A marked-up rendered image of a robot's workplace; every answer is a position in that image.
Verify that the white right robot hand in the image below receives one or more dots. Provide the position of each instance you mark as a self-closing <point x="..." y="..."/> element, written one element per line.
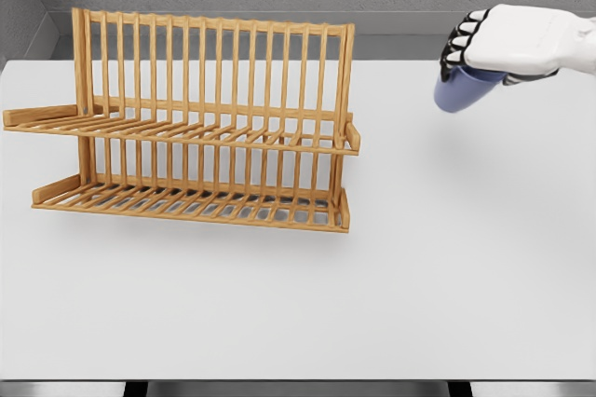
<point x="512" y="38"/>

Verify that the blue cup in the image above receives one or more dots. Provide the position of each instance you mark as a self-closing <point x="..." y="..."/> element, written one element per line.
<point x="454" y="91"/>

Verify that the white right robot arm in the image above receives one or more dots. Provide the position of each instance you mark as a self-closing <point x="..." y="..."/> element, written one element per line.
<point x="589" y="45"/>

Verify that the wooden two-tier dish rack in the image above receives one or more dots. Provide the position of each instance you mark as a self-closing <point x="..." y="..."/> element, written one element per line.
<point x="195" y="136"/>

